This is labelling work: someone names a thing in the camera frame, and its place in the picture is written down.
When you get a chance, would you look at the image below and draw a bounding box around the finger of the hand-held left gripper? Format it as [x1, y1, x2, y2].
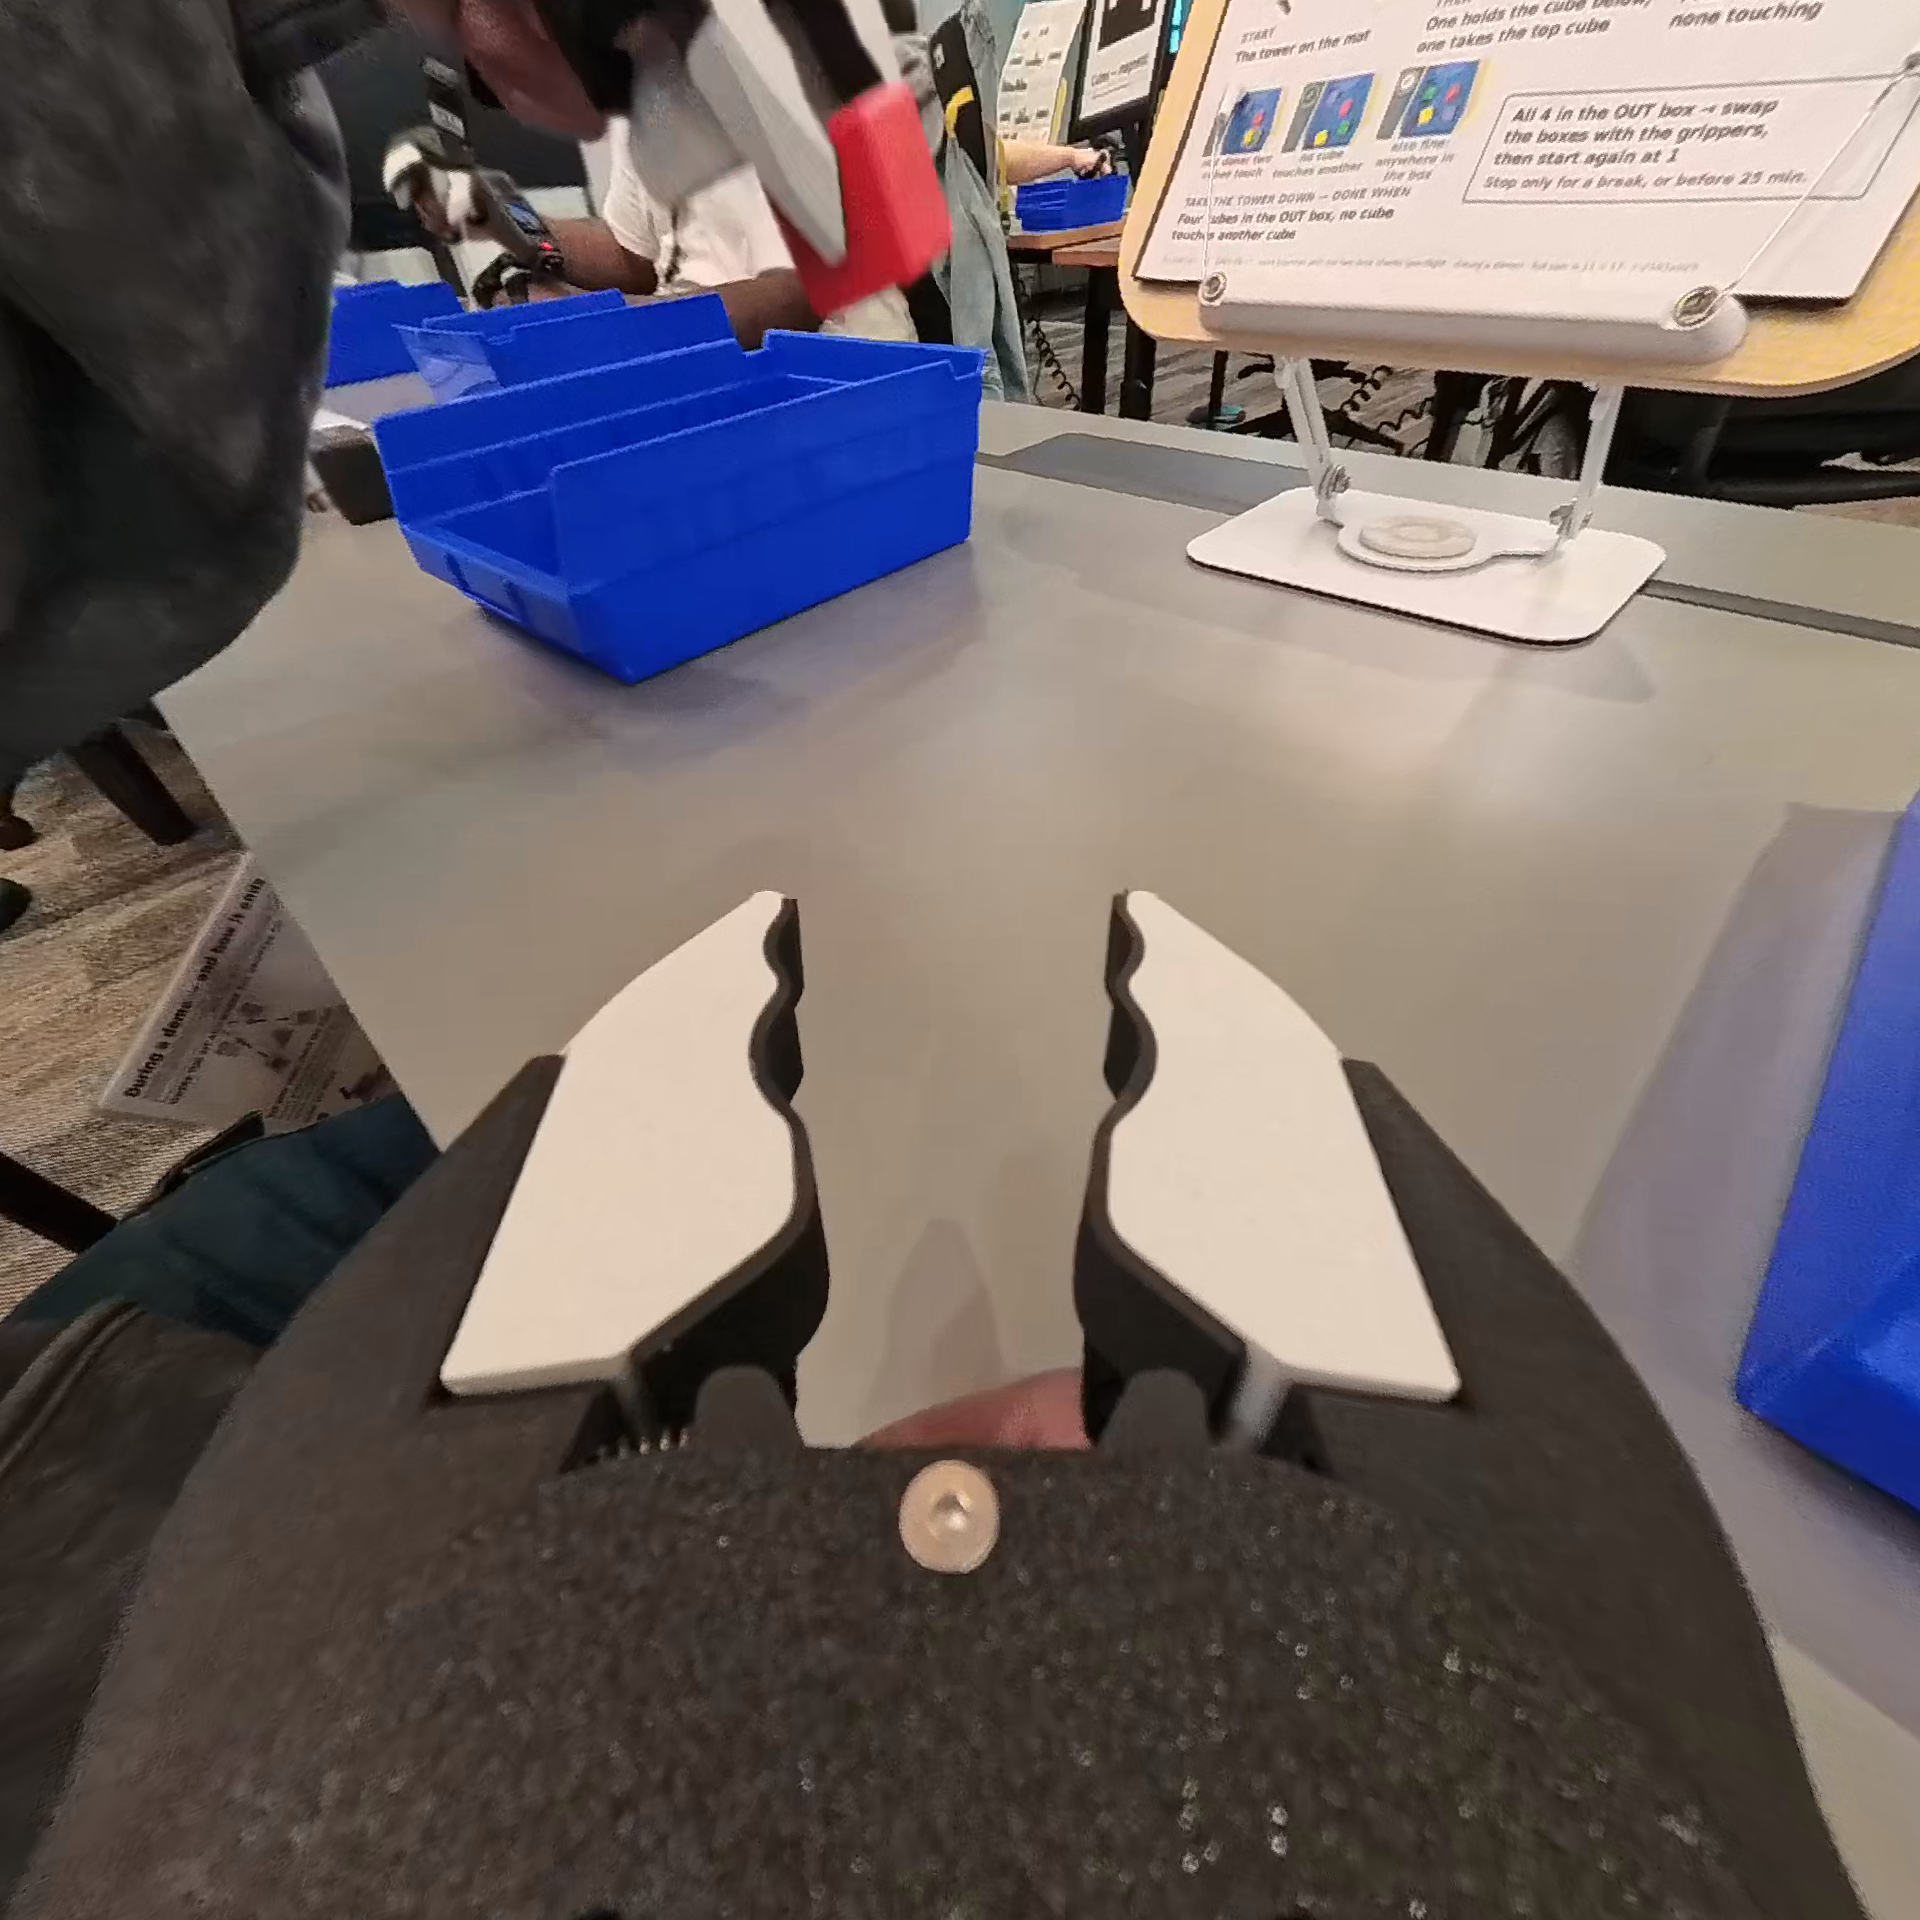
[809, 0, 905, 103]
[688, 0, 852, 268]

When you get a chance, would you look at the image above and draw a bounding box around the printed paper sheet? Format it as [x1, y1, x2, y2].
[103, 855, 396, 1134]

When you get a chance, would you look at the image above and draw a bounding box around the printed instruction sheet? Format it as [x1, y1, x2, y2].
[1131, 0, 1920, 367]

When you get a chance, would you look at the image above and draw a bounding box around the wooden board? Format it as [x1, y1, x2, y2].
[1119, 0, 1920, 400]

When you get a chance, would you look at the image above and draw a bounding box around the person's leg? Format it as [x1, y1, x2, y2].
[17, 1093, 443, 1343]

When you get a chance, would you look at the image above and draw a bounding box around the person's left hand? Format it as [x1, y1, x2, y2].
[455, 0, 635, 143]

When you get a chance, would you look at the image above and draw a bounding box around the black power adapter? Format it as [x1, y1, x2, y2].
[307, 423, 401, 527]

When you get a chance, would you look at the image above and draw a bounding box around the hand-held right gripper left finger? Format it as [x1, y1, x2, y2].
[439, 892, 832, 1444]

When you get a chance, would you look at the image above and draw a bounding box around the red cube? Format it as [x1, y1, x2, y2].
[780, 82, 954, 317]

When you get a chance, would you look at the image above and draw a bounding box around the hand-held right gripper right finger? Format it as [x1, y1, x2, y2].
[1074, 892, 1460, 1453]

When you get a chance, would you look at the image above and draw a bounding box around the person's left forearm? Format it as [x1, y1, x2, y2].
[0, 0, 459, 788]

